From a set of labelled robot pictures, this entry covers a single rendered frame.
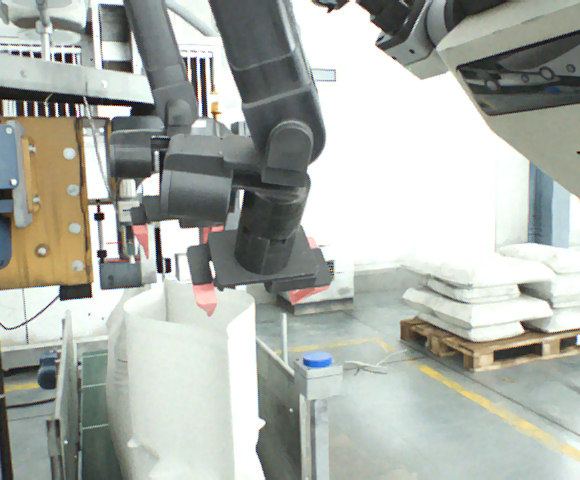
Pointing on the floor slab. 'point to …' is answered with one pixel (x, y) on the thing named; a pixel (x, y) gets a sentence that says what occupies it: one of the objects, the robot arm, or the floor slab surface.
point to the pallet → (483, 354)
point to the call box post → (319, 439)
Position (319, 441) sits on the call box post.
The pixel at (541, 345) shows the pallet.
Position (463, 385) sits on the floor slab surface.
